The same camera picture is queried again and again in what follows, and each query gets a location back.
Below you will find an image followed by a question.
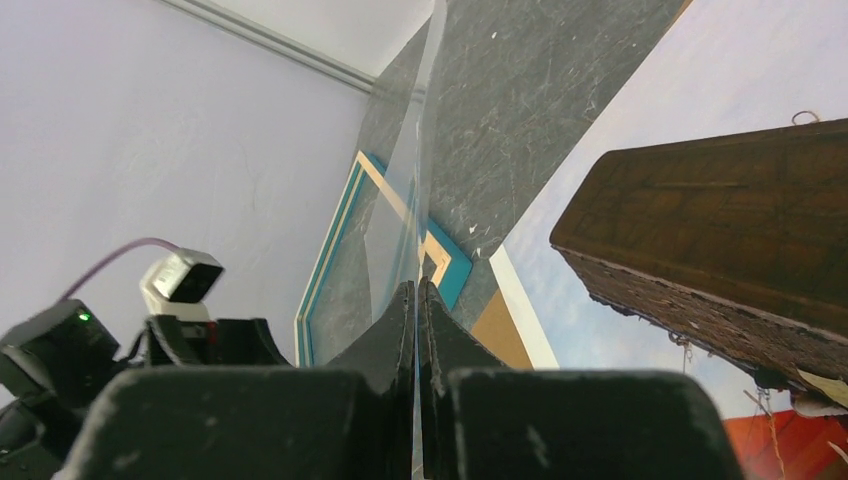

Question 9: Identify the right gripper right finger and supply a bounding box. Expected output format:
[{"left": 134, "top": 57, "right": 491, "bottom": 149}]
[{"left": 417, "top": 281, "right": 743, "bottom": 479}]

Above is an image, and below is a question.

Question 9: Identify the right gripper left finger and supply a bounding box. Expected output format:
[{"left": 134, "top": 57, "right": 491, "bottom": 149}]
[{"left": 60, "top": 281, "right": 416, "bottom": 479}]

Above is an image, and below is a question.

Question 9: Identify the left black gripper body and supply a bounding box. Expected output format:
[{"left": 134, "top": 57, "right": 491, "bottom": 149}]
[{"left": 143, "top": 316, "right": 291, "bottom": 367}]

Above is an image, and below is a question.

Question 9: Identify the wooden picture frame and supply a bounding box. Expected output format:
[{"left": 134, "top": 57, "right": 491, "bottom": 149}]
[{"left": 293, "top": 151, "right": 472, "bottom": 367}]

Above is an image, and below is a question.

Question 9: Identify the hot air balloon photo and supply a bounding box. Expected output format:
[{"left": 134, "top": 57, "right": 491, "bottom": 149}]
[{"left": 492, "top": 1, "right": 847, "bottom": 479}]

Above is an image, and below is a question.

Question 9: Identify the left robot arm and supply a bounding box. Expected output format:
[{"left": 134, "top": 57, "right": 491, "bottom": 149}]
[{"left": 1, "top": 299, "right": 288, "bottom": 479}]

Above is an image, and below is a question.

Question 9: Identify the brown cardboard backing board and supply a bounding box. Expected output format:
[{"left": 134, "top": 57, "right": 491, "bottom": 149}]
[{"left": 471, "top": 290, "right": 533, "bottom": 369}]

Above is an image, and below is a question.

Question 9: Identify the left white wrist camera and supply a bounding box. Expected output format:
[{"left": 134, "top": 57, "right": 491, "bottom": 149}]
[{"left": 139, "top": 248, "right": 225, "bottom": 322}]

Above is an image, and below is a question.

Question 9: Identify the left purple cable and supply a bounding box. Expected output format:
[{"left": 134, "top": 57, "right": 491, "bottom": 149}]
[{"left": 62, "top": 237, "right": 181, "bottom": 301}]

